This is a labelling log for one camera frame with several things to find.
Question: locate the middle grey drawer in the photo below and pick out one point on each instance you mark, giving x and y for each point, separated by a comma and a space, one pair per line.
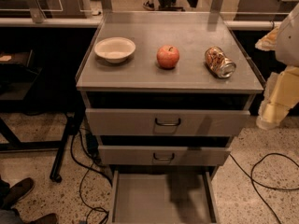
176, 156

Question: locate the red apple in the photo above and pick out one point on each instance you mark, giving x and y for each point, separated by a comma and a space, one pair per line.
167, 56

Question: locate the white paper bowl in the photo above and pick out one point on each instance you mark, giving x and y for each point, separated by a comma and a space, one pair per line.
115, 49

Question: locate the grey drawer cabinet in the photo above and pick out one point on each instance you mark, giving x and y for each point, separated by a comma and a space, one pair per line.
140, 83

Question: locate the dark shoe lower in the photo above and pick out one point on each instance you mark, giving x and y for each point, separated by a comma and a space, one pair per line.
47, 219

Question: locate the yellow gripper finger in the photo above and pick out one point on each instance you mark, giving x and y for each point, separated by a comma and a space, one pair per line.
268, 42
281, 94

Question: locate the bottom grey open drawer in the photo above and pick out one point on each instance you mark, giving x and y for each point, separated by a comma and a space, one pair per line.
183, 197

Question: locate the white horizontal rail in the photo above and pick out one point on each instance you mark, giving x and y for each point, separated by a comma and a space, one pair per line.
69, 23

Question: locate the black table frame left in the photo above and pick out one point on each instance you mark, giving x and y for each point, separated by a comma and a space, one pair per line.
14, 144

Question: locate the orange soda can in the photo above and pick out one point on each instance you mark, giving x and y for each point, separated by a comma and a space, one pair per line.
218, 63

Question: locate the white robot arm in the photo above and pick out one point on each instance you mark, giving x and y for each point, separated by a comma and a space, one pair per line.
287, 47

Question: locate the top grey drawer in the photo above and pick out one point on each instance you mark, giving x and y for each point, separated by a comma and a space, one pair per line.
149, 122

